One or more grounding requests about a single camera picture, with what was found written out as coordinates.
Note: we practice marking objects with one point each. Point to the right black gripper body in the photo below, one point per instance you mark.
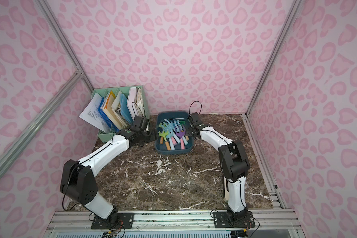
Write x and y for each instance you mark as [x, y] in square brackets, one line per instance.
[191, 131]

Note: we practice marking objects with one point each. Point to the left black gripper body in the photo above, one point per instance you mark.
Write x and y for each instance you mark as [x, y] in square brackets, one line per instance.
[148, 136]

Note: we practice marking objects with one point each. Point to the teal plastic storage box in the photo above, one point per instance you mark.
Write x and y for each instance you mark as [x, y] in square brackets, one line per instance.
[170, 117]

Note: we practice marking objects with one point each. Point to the purple rake pink handle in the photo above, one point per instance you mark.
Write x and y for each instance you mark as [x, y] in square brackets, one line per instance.
[173, 136]
[180, 133]

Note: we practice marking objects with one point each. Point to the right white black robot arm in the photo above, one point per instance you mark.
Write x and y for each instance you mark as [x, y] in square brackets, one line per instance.
[234, 164]

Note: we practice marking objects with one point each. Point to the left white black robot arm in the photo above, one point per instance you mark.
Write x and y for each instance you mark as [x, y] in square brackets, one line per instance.
[78, 180]

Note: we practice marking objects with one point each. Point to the light blue folder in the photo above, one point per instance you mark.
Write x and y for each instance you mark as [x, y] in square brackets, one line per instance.
[124, 109]

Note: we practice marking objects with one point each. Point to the white book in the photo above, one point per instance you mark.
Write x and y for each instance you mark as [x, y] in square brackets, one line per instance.
[135, 102]

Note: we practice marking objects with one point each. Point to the green file organizer crate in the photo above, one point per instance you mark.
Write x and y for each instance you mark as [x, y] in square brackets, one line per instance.
[105, 137]

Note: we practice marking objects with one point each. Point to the orange beige folder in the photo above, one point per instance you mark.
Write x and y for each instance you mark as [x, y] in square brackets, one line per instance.
[108, 110]

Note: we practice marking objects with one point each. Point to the white printed paper sheet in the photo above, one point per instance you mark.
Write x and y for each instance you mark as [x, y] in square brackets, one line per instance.
[92, 116]

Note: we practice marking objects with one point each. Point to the light blue rake white handle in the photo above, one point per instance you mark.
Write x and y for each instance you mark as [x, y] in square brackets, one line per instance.
[176, 124]

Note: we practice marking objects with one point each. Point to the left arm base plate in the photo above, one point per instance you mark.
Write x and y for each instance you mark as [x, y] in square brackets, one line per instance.
[115, 221]

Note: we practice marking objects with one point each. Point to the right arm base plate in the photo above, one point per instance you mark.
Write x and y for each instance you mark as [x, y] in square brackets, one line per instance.
[227, 220]

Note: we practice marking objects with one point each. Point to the aluminium front rail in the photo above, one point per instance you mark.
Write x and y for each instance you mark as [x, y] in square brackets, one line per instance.
[274, 223]

